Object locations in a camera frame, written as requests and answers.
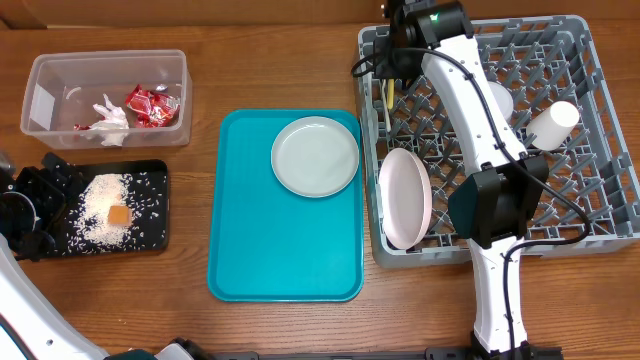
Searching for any yellow plastic spoon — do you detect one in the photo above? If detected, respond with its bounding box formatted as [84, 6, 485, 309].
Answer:
[386, 79, 395, 110]

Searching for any small red candy wrapper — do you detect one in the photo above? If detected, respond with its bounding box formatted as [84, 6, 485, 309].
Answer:
[74, 124, 92, 131]

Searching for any orange food cube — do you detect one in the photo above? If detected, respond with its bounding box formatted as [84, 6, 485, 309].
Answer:
[107, 205, 133, 227]

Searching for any white napkin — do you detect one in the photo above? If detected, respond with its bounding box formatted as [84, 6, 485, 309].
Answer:
[86, 94, 129, 147]

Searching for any grey bowl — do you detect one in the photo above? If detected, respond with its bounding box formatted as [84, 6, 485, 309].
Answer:
[488, 81, 514, 122]

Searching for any pink round plate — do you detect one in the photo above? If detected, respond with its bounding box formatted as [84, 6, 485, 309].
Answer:
[379, 148, 432, 250]

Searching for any red snack wrapper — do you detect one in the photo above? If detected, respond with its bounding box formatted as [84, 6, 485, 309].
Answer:
[125, 85, 181, 128]

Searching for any white plastic cup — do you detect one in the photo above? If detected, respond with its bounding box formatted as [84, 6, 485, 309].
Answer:
[526, 101, 580, 151]

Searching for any white plastic fork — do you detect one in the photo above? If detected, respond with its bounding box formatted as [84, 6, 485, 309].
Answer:
[380, 79, 391, 133]

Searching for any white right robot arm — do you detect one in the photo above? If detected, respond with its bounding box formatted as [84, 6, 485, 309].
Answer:
[351, 1, 590, 359]

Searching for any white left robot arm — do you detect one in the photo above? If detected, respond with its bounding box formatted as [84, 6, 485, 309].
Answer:
[1, 153, 170, 359]

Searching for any grey plastic dishwasher rack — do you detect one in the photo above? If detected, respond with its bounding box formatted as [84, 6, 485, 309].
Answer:
[356, 15, 639, 268]

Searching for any black tray with rice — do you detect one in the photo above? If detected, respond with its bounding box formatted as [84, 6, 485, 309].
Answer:
[44, 159, 169, 258]

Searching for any clear plastic bin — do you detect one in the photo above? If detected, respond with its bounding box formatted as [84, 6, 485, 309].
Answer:
[20, 49, 192, 150]

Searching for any grey round plate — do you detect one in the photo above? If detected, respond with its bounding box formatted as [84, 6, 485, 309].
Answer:
[271, 116, 360, 198]

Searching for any teal serving tray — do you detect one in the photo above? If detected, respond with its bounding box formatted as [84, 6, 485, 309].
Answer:
[207, 109, 364, 302]

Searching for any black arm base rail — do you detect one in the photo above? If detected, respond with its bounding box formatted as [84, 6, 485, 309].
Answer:
[199, 344, 566, 360]

